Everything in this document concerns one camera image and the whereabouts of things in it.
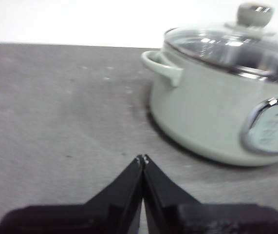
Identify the glass lid with green knob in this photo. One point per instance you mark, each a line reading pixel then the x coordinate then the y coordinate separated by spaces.
pixel 228 46

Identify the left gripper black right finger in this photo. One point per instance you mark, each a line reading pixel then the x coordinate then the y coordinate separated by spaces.
pixel 192 217

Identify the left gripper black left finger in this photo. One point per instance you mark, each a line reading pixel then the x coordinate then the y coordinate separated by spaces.
pixel 99 214

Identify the pale green electric cooking pot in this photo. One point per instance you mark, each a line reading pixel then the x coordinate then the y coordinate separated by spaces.
pixel 202 117

